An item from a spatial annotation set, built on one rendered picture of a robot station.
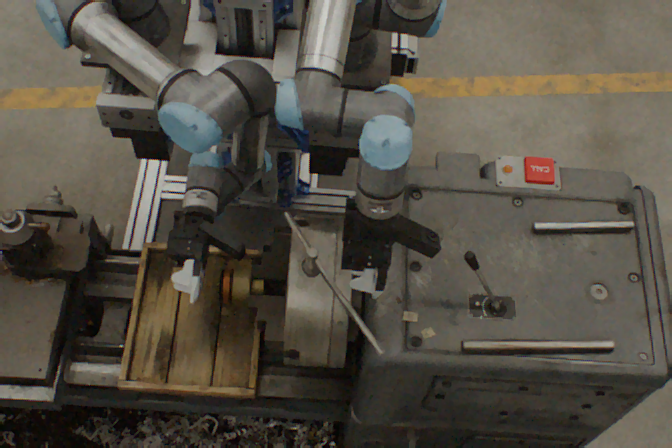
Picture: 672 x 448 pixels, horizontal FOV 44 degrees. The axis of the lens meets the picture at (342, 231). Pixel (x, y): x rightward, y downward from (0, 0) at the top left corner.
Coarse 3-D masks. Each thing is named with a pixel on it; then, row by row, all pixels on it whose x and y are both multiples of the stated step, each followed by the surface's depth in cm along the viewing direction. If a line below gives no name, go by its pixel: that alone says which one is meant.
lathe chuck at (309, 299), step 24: (312, 216) 174; (312, 240) 164; (288, 264) 161; (288, 288) 160; (312, 288) 160; (288, 312) 160; (312, 312) 160; (288, 336) 162; (312, 336) 162; (288, 360) 168; (312, 360) 167
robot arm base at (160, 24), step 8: (152, 8) 187; (160, 8) 192; (144, 16) 186; (152, 16) 188; (160, 16) 191; (128, 24) 187; (136, 24) 187; (144, 24) 188; (152, 24) 189; (160, 24) 192; (168, 24) 196; (136, 32) 188; (144, 32) 189; (152, 32) 191; (160, 32) 192; (168, 32) 196; (152, 40) 192; (160, 40) 193
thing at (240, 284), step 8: (224, 272) 172; (232, 272) 173; (240, 272) 172; (248, 272) 172; (224, 280) 171; (232, 280) 172; (240, 280) 171; (248, 280) 171; (256, 280) 172; (264, 280) 173; (224, 288) 171; (232, 288) 171; (240, 288) 171; (248, 288) 170; (256, 288) 172; (264, 288) 172; (224, 296) 172; (232, 296) 171; (240, 296) 171; (248, 296) 171; (240, 304) 173
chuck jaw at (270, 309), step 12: (252, 300) 171; (264, 300) 171; (276, 300) 171; (252, 312) 171; (264, 312) 169; (276, 312) 169; (264, 324) 169; (276, 324) 168; (276, 336) 166; (276, 348) 168
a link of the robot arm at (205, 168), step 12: (192, 156) 188; (204, 156) 186; (216, 156) 187; (192, 168) 185; (204, 168) 184; (216, 168) 186; (192, 180) 183; (204, 180) 183; (216, 180) 185; (216, 192) 184
